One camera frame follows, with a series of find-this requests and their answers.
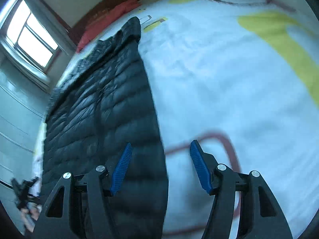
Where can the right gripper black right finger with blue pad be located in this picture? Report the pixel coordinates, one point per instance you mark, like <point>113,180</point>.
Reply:
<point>260,215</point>

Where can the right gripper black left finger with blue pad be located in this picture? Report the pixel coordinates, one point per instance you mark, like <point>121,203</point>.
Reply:
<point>78,206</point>

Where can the black quilted down jacket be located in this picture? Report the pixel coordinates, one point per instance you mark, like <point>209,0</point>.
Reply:
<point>104,104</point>

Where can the left bedroom window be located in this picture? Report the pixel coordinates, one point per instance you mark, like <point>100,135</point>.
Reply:
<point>26,36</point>

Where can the white glass wardrobe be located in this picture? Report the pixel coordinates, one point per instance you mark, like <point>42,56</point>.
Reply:
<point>22,107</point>

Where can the white patterned bed sheet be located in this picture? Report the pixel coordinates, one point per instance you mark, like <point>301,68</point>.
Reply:
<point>241,76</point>

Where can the red pillow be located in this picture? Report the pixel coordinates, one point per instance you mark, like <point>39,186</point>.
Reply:
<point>93,29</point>

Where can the dark wooden headboard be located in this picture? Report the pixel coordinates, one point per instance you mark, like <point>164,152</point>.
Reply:
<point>77,31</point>

